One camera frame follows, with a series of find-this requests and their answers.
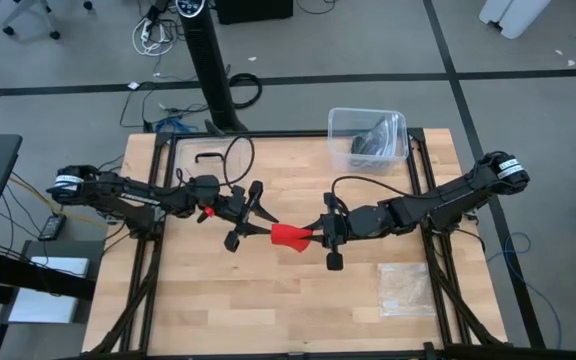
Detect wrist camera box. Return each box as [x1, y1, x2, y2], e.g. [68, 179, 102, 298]
[225, 184, 248, 208]
[323, 192, 343, 217]

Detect black left camera cable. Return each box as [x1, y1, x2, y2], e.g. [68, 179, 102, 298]
[221, 134, 257, 191]

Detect white waste bin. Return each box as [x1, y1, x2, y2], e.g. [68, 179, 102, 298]
[477, 0, 553, 40]

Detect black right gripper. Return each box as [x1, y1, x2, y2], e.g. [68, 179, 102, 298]
[301, 192, 355, 272]

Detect tangled blue cable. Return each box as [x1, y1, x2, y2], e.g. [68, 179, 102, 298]
[153, 115, 202, 135]

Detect black power adapter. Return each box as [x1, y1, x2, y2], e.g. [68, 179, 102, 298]
[37, 214, 68, 242]

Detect coiled black cable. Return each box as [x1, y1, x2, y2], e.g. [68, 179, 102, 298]
[227, 72, 264, 110]

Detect white power strip with cables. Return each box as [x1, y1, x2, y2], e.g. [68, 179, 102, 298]
[131, 17, 175, 57]

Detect office chair with light base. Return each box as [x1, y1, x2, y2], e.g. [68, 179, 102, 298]
[0, 0, 94, 41]

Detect red elastic bandage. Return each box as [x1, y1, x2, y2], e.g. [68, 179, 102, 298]
[270, 223, 315, 254]

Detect black computer case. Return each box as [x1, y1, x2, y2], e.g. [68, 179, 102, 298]
[215, 0, 294, 25]

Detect black camera cable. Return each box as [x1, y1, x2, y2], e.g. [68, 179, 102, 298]
[221, 134, 257, 191]
[330, 174, 399, 201]

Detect clear plastic storage bin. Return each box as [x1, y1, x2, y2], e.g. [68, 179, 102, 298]
[326, 106, 410, 175]

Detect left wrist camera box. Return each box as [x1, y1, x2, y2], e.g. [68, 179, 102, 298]
[225, 184, 248, 208]

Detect clear bags with black items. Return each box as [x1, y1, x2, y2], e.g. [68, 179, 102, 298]
[348, 113, 401, 162]

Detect white flat box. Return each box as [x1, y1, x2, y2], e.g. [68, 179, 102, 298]
[7, 256, 91, 325]

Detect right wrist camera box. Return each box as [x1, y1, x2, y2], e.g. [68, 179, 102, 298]
[323, 192, 343, 217]

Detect black tower fan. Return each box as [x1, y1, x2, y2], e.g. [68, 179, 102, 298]
[174, 0, 249, 136]

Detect blue floor cable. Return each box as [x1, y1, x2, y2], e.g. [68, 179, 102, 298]
[485, 231, 564, 351]

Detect black right camera cable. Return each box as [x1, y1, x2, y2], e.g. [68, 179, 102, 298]
[330, 174, 399, 201]

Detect black aluminium table frame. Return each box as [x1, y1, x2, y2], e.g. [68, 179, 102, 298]
[82, 127, 512, 360]

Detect clear zipper bag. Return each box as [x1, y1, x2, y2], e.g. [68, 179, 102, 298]
[376, 261, 438, 318]

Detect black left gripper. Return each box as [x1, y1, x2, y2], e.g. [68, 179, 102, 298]
[216, 179, 280, 254]

